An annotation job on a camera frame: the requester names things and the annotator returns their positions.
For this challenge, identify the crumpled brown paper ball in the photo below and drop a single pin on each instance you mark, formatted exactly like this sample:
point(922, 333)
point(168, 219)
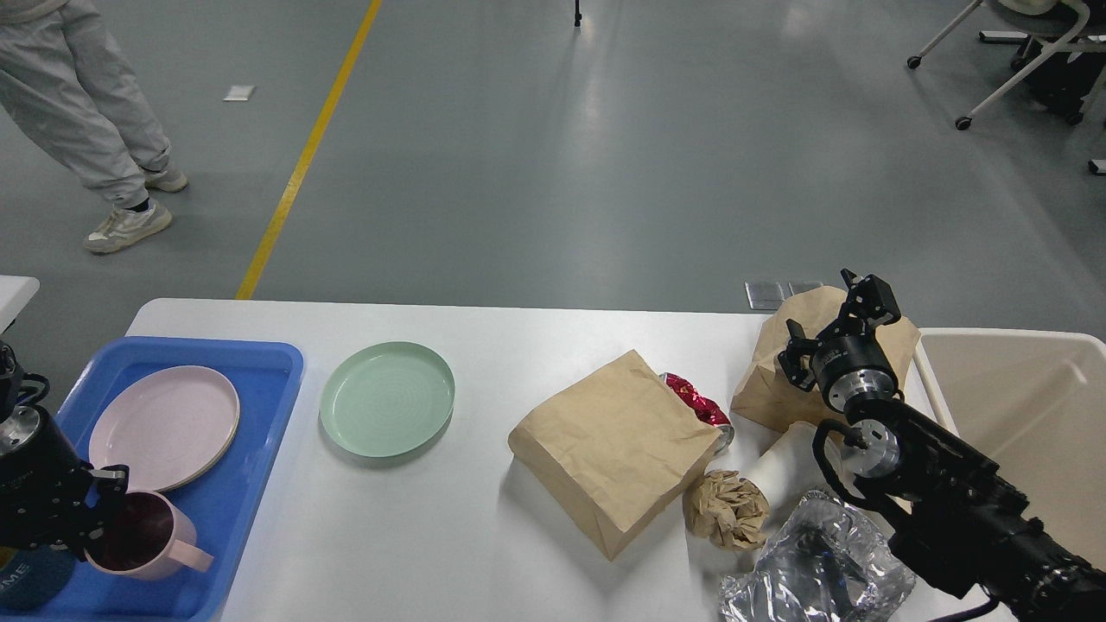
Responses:
point(726, 509)

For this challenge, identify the small brown paper bag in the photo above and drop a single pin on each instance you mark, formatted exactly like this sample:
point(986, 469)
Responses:
point(764, 395)

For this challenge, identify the person in white clothes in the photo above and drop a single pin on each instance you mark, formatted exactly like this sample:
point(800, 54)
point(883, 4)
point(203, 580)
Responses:
point(67, 85)

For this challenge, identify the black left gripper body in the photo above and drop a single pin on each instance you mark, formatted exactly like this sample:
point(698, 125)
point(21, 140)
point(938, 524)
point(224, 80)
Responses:
point(43, 484)

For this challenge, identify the green plate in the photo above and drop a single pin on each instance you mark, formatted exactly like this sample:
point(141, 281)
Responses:
point(388, 399)

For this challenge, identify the large brown paper bag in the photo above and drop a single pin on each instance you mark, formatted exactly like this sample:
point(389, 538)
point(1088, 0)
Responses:
point(614, 449)

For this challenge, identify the pink mug dark inside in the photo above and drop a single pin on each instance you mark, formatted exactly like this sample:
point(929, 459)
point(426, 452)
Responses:
point(149, 540)

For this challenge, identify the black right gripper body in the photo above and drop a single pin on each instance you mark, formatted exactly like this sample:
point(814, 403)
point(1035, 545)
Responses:
point(852, 368)

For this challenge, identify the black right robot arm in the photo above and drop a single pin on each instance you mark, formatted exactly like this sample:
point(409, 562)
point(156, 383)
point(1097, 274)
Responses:
point(955, 521)

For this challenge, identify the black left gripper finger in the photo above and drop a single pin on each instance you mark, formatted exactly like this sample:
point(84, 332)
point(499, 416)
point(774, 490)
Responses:
point(97, 495)

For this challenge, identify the beige plastic bin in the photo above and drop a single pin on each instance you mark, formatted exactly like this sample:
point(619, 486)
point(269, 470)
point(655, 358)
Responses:
point(1034, 402)

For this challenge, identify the white paper cup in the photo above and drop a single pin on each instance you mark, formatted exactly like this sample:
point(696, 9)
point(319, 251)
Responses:
point(788, 469)

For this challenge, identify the blue mug yellow inside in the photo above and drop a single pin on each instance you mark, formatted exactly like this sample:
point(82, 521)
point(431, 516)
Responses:
point(32, 577)

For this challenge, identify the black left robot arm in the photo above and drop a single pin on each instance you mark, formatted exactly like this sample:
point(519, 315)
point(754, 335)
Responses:
point(21, 388)

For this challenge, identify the crumpled clear plastic bag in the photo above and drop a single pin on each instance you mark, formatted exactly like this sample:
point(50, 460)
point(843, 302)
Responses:
point(828, 562)

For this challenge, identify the white office chair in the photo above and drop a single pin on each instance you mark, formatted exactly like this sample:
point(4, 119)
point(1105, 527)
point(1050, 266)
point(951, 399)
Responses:
point(1060, 55)

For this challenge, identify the pink plate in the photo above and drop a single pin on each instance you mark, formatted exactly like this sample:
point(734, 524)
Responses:
point(168, 428)

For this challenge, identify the silver floor socket plates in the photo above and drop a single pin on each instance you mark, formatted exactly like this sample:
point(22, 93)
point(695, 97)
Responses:
point(770, 295)

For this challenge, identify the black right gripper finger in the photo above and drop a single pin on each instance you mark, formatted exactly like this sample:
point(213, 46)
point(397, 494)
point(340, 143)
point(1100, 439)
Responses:
point(791, 360)
point(869, 303)

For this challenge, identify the white side table corner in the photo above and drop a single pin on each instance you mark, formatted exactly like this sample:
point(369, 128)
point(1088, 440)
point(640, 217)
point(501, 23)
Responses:
point(16, 294)

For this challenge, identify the blue plastic tray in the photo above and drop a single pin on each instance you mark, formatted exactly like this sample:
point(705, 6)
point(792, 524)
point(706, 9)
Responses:
point(221, 503)

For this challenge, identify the crushed red can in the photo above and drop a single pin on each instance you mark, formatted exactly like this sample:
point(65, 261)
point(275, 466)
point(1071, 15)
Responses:
point(706, 409)

